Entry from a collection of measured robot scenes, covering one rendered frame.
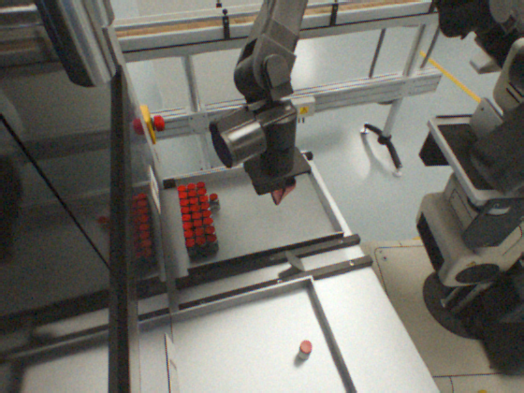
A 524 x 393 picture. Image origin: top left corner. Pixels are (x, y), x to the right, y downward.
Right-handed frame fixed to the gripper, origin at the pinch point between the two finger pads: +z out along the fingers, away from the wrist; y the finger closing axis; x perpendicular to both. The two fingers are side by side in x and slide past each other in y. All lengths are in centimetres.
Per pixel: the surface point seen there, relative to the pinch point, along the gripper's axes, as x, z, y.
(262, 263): 4.7, 12.9, 4.9
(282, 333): 18.6, 14.8, 6.5
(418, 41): -92, 29, -116
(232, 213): -11.4, 14.4, 6.3
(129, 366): 26.6, -18.0, 24.7
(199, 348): 15.5, 14.6, 21.2
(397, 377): 32.4, 15.4, -8.7
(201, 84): -160, 65, -17
